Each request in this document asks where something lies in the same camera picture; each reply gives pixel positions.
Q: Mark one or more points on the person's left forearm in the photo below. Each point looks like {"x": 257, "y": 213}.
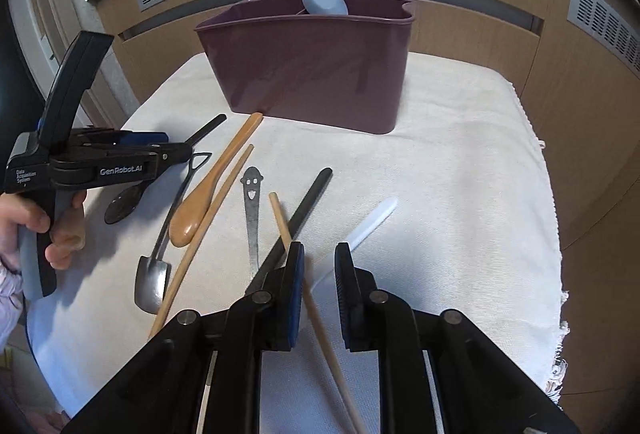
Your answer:
{"x": 9, "y": 299}

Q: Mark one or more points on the shovel-shaped steel spoon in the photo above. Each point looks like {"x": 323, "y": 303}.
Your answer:
{"x": 150, "y": 284}

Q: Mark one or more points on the wooden spoon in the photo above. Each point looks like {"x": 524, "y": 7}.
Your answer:
{"x": 187, "y": 219}

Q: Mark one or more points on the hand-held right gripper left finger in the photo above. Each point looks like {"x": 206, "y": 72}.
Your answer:
{"x": 296, "y": 294}

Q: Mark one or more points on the wooden radiator cover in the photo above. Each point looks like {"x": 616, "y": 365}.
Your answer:
{"x": 575, "y": 114}

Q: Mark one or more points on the white plastic spoon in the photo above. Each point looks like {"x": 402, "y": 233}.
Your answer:
{"x": 375, "y": 219}

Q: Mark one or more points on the white woven cloth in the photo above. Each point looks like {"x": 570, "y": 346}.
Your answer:
{"x": 450, "y": 164}

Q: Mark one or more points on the person's left hand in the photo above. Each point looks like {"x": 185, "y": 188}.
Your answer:
{"x": 30, "y": 216}

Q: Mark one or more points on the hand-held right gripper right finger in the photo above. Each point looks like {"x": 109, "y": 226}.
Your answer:
{"x": 344, "y": 294}

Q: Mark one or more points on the short grey vent grille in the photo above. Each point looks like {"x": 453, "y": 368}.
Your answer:
{"x": 605, "y": 24}

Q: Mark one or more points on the wooden chopstick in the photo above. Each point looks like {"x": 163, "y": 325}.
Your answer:
{"x": 280, "y": 219}
{"x": 200, "y": 244}

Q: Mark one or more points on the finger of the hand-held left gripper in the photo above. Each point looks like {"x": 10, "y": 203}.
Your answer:
{"x": 177, "y": 151}
{"x": 145, "y": 138}

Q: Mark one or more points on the maroon plastic utensil holder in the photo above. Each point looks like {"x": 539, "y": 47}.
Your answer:
{"x": 310, "y": 74}

